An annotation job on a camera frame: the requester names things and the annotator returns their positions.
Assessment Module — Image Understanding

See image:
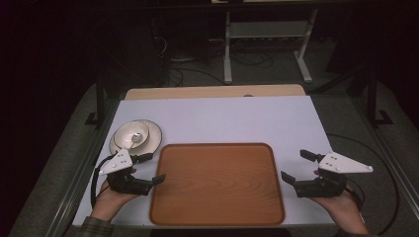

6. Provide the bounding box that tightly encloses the wooden tray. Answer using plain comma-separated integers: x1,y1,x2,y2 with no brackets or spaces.
148,142,287,227

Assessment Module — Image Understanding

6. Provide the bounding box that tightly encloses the black floor cable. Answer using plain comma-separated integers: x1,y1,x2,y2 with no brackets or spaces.
168,66,225,88

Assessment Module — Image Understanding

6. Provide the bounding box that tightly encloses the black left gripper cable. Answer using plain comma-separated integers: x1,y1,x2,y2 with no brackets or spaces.
90,153,117,209

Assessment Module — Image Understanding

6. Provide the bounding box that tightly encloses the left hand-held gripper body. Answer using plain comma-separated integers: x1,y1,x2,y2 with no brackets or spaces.
98,148,154,198

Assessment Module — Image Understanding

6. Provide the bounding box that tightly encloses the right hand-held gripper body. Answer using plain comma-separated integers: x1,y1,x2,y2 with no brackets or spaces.
293,151,375,198

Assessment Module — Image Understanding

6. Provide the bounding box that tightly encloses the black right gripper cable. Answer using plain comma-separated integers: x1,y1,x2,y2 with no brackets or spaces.
325,132,400,237

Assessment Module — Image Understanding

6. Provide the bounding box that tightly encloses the white metal stand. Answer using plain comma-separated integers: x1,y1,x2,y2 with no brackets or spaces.
222,9,319,85

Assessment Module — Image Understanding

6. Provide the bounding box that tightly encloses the metal spoon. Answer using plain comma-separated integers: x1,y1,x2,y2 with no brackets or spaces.
129,132,143,149

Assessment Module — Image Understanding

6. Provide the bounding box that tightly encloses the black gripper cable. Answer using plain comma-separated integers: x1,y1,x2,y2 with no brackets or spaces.
325,132,400,237
90,153,117,209

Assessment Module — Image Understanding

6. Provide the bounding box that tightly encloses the white bowl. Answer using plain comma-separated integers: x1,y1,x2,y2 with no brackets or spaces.
113,119,150,149

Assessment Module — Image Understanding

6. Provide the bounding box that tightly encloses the person's right hand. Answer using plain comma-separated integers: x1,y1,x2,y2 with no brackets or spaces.
309,168,368,228

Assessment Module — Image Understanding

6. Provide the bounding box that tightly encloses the person's left hand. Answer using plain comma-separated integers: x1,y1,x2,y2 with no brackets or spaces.
90,167,140,222

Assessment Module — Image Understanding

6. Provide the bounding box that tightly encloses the black metal stand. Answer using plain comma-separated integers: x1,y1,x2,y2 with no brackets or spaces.
84,70,107,129
366,70,395,129

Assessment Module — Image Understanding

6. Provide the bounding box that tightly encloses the white table cover board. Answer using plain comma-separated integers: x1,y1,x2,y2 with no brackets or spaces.
71,95,336,228

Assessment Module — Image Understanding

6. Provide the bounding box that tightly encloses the white plate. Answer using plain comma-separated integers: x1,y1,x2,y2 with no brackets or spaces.
109,118,163,158

